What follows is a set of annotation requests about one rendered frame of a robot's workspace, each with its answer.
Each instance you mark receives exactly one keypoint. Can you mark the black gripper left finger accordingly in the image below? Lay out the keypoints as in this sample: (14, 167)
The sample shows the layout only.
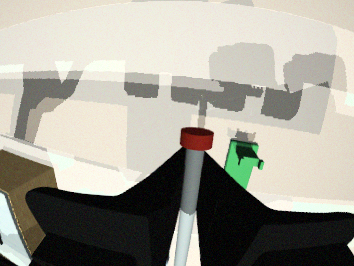
(141, 221)

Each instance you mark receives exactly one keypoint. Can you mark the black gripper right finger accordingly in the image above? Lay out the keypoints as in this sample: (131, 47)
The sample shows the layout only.
(234, 228)

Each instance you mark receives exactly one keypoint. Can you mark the green cradle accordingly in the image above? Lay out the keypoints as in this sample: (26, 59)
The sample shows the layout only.
(242, 157)

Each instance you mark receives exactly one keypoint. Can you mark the grey pin with dark red head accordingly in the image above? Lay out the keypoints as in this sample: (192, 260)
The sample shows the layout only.
(195, 141)

